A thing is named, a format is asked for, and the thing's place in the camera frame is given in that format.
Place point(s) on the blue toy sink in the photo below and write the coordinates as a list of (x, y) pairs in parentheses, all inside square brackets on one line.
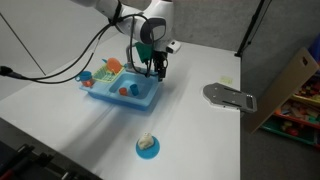
[(100, 93)]

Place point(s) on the orange cup under mug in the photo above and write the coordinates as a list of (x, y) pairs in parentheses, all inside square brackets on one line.
[(88, 83)]

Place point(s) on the yellow sticky note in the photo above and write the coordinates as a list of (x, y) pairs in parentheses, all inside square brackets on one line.
[(226, 80)]

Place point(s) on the black tripod pole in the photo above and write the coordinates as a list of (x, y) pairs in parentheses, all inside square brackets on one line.
[(250, 26)]

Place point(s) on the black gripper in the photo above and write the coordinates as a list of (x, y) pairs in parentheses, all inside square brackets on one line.
[(160, 59)]

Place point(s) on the blue round plate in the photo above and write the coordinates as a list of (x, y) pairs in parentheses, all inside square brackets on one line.
[(148, 153)]

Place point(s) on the grey toy faucet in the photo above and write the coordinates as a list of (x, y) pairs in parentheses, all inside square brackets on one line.
[(128, 53)]

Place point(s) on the cream toy bottle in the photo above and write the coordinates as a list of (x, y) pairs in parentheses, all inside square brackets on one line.
[(145, 140)]

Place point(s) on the blue toy mug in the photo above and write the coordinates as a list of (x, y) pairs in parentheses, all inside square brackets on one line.
[(85, 76)]

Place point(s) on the blue storage bin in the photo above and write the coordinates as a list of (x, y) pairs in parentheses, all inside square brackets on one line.
[(315, 48)]

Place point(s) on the green camera mount bracket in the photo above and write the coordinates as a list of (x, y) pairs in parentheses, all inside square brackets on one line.
[(143, 51)]

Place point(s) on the yellow dish rack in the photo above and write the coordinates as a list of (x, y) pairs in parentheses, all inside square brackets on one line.
[(101, 77)]

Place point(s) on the black equipment stand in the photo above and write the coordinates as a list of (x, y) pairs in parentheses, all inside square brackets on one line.
[(20, 160)]

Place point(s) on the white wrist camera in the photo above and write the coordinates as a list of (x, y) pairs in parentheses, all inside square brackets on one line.
[(173, 46)]

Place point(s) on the orange toy plate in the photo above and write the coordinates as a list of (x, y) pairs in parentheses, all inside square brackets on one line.
[(114, 65)]

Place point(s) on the grey metal mounting plate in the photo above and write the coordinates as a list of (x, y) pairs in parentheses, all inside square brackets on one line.
[(230, 96)]

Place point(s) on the orange toy cup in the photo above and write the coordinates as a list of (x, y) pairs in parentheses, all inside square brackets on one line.
[(123, 91)]

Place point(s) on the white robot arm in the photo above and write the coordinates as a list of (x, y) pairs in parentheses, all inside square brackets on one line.
[(156, 13)]

